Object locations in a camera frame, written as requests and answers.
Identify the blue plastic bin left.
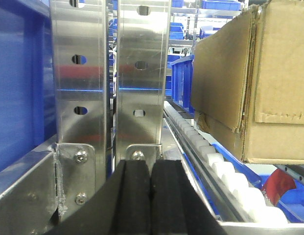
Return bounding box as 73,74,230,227
0,0,56,172

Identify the blue bin behind box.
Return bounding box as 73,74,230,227
170,54,194,116

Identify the steel shelf upright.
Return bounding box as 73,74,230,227
116,0,171,168
50,0,110,220

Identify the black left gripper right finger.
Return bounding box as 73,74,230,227
151,160,226,235

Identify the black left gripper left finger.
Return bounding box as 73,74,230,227
48,161,151,235

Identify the plain brown cardboard box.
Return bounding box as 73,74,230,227
191,0,304,165

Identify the steel shelf upright left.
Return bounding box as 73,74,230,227
50,0,110,220

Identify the steel shelf upright right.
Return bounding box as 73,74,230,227
116,0,171,168

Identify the white roller track left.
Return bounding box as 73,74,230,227
164,102,289,227

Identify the red snack bag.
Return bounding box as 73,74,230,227
261,168,296,206

